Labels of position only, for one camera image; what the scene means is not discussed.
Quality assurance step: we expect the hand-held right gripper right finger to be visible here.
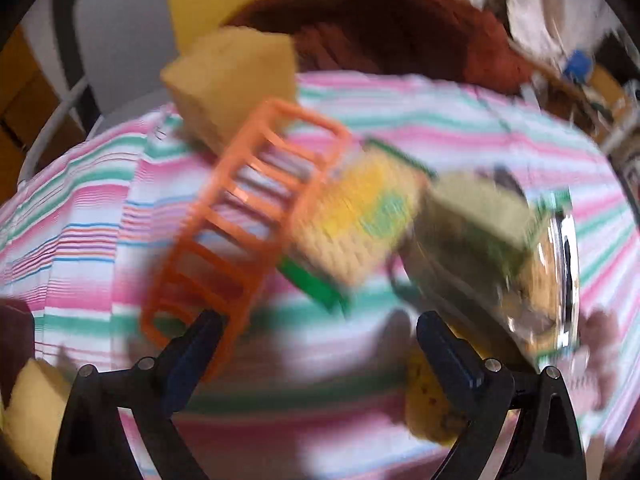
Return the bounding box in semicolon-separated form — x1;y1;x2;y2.
416;310;587;480

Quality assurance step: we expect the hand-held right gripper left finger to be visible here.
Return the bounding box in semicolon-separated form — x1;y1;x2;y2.
51;310;224;480

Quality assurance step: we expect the orange plastic lattice rack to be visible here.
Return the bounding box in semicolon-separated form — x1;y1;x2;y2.
140;99;353;381

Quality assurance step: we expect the metal tin container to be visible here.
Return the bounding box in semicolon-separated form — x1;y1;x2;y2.
395;200;583;361

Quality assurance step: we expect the yellow green snack packet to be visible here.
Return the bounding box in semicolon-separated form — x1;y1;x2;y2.
277;139;436;313

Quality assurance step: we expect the yellow sponge block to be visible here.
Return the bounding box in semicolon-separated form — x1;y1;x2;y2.
160;27;300;153
405;355;468;443
2;357;76;478

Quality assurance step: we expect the olive green block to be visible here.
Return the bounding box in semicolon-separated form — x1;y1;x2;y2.
420;170;548;271

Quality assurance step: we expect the dark maroon object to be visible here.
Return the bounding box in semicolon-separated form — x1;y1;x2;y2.
0;297;35;401

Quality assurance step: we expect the pink green striped cloth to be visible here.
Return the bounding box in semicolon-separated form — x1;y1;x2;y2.
0;71;640;480

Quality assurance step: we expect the small blue object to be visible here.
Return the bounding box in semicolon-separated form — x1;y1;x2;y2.
567;50;596;81

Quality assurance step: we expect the reddish brown knitted cloth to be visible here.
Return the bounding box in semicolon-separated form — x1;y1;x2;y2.
222;0;533;96

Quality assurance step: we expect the white plastic bag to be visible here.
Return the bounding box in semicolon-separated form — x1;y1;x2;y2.
435;0;616;61

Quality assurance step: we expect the black chair white frame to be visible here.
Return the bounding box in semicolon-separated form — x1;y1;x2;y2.
17;0;106;186

